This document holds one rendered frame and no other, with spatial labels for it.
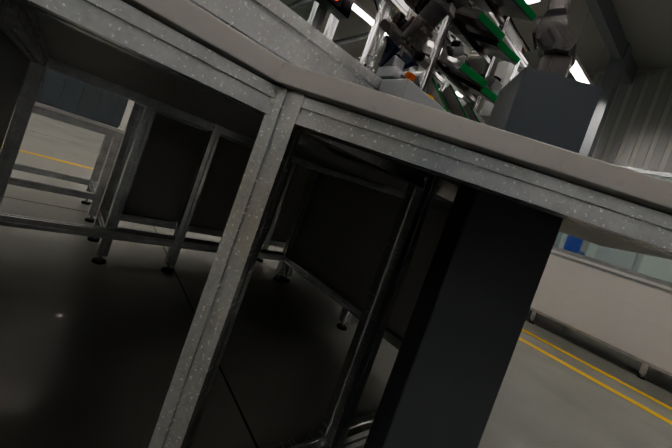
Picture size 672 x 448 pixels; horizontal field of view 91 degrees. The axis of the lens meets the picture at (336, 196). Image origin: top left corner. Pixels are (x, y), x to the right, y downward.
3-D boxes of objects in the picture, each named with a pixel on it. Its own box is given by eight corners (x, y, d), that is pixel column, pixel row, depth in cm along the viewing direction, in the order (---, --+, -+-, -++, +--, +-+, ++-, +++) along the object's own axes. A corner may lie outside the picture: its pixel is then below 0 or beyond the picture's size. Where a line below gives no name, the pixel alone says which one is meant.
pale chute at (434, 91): (467, 147, 106) (479, 139, 104) (441, 132, 99) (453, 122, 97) (441, 93, 123) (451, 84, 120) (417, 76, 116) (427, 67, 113)
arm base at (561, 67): (570, 88, 64) (581, 58, 64) (537, 78, 65) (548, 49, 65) (552, 99, 71) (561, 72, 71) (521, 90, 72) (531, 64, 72)
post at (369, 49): (337, 167, 228) (406, -26, 225) (327, 163, 222) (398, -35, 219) (333, 166, 232) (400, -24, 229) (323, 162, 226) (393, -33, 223)
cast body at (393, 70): (401, 83, 91) (410, 59, 91) (392, 75, 88) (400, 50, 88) (379, 83, 97) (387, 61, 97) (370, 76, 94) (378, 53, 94)
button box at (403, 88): (451, 146, 75) (460, 120, 75) (397, 108, 61) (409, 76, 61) (425, 142, 80) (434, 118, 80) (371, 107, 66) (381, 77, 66)
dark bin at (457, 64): (483, 88, 107) (499, 67, 104) (458, 69, 100) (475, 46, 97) (436, 65, 128) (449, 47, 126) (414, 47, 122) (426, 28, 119)
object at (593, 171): (1068, 336, 33) (1079, 309, 33) (259, 75, 44) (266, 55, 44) (601, 246, 103) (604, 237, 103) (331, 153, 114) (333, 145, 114)
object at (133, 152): (379, 287, 303) (411, 199, 301) (91, 264, 156) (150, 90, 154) (352, 270, 331) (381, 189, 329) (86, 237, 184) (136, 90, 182)
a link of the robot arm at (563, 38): (571, 73, 70) (582, 44, 69) (572, 50, 62) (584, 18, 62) (536, 71, 73) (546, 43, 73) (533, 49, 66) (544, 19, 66)
